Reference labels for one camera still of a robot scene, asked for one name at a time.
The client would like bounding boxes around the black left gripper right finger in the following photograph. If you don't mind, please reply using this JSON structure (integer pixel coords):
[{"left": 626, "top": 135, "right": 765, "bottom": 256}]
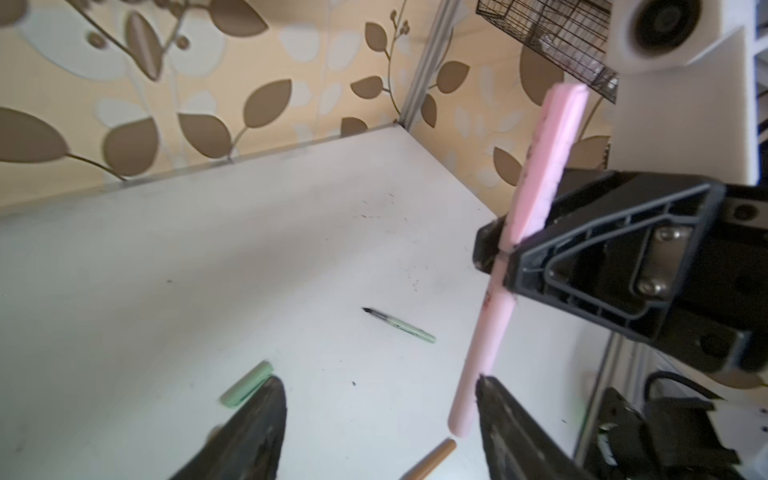
[{"left": 475, "top": 376, "right": 592, "bottom": 480}]

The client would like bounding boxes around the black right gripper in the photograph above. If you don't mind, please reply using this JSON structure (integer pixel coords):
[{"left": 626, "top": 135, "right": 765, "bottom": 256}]
[{"left": 504, "top": 179, "right": 767, "bottom": 372}]

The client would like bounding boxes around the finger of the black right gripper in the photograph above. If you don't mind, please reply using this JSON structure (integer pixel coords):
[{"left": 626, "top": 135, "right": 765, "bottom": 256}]
[{"left": 472, "top": 168, "right": 618, "bottom": 274}]

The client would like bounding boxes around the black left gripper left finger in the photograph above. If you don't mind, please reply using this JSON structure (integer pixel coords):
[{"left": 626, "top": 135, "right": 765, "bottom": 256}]
[{"left": 173, "top": 376, "right": 287, "bottom": 480}]

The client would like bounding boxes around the pink pen cap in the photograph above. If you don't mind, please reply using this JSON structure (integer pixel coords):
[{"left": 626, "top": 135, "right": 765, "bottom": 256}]
[{"left": 499, "top": 83, "right": 589, "bottom": 254}]

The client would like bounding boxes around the pink pen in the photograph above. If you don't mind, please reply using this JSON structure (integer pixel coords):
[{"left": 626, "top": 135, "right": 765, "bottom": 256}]
[{"left": 448, "top": 252, "right": 517, "bottom": 438}]

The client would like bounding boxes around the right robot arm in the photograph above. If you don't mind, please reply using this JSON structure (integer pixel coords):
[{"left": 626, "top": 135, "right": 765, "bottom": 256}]
[{"left": 470, "top": 169, "right": 767, "bottom": 479}]

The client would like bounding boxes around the green pen cap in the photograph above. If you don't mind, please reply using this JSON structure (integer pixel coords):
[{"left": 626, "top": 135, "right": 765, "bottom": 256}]
[{"left": 220, "top": 360, "right": 273, "bottom": 409}]

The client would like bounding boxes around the green pen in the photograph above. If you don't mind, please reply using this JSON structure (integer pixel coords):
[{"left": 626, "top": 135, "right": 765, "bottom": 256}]
[{"left": 362, "top": 307, "right": 436, "bottom": 344}]

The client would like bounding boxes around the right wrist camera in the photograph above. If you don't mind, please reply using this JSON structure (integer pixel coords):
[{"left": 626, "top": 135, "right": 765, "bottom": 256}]
[{"left": 605, "top": 1, "right": 767, "bottom": 185}]

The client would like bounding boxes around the black wire basket right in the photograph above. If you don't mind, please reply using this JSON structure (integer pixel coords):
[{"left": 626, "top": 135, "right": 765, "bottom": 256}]
[{"left": 476, "top": 0, "right": 618, "bottom": 103}]

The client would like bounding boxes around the aluminium frame post right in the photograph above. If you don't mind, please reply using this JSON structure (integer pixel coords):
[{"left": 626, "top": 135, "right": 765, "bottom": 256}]
[{"left": 398, "top": 0, "right": 462, "bottom": 131}]

